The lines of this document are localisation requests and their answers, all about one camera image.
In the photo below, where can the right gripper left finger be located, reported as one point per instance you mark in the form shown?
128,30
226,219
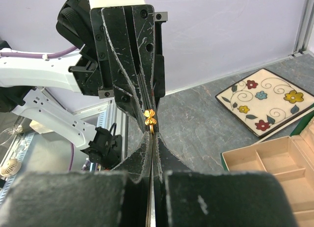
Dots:
115,198

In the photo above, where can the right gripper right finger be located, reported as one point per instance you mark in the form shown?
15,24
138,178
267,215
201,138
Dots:
184,198

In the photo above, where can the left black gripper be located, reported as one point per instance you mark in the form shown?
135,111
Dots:
128,41

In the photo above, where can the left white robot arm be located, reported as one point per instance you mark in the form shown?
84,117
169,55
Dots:
22,75

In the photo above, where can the green jewelry box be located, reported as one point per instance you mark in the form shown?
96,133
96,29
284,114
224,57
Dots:
290,159

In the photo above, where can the floral square ceramic plate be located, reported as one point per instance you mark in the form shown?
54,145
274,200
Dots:
264,101

